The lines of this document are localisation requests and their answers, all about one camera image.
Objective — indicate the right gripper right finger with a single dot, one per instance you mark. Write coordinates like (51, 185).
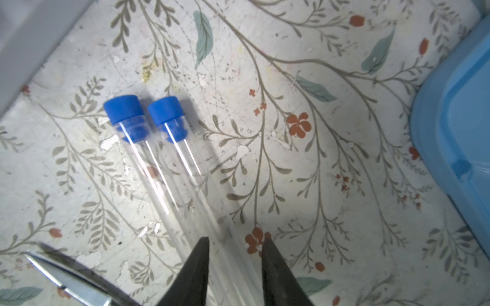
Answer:
(278, 283)

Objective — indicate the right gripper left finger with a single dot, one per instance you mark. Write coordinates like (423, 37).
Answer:
(190, 286)

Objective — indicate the clear test tube blue cap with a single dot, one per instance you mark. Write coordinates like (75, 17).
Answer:
(133, 129)

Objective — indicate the metal scissors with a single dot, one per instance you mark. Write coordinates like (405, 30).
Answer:
(84, 289)

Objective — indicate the blue plastic bin lid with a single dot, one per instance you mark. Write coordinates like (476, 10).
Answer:
(450, 126)

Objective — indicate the white test tube rack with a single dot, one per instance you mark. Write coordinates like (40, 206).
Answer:
(30, 31)

